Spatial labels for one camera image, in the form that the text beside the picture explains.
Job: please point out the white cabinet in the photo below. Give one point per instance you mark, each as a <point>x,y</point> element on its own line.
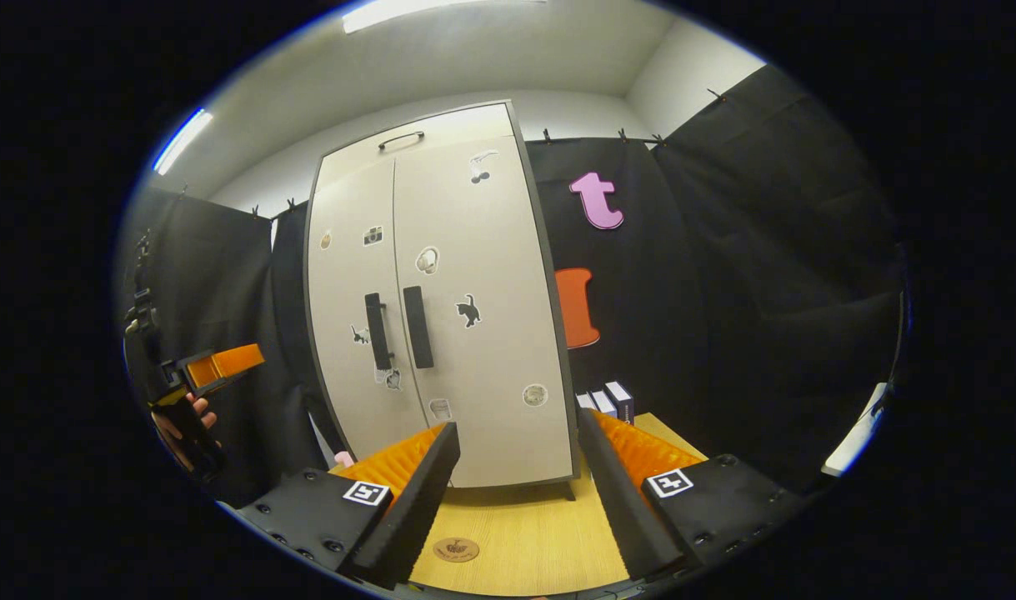
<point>568,492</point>

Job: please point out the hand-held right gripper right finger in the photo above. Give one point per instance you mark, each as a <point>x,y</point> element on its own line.
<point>620,508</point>

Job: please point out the round wooden coaster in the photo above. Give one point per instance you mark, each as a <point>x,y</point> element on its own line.
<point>456,550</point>

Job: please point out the white side table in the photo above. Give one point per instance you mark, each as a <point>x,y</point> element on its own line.
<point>853,442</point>

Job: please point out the black backdrop cloth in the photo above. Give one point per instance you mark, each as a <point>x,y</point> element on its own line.
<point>241,275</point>
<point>766,275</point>

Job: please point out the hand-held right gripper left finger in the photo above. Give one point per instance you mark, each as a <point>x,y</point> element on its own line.
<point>412,517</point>

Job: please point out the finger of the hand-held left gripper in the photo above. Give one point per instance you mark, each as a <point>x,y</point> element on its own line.
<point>203,372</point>
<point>239,358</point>

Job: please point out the lavender small box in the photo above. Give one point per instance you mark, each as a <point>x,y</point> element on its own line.
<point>603,402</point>

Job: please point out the large ceiling light panel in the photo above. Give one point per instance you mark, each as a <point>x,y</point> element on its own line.
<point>407,12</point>

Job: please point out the narrow ceiling light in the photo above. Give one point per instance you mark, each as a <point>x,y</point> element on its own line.
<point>182,142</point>

